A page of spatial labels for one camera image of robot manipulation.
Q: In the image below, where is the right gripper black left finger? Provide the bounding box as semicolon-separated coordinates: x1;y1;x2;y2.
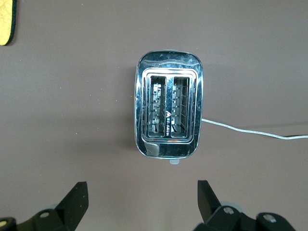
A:
0;181;89;231

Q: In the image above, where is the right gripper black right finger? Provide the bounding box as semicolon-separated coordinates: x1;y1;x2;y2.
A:
192;180;296;231

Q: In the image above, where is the brown table cover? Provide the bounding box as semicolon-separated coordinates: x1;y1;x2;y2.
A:
0;0;308;231

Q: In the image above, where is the chrome two-slot toaster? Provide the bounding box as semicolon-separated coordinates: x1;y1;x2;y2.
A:
134;50;205;165

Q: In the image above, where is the yellow quilted oven mitt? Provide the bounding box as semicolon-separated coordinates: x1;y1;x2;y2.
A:
0;0;17;46

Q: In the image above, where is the white toaster power cord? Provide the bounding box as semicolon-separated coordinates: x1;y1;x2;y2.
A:
201;118;308;141

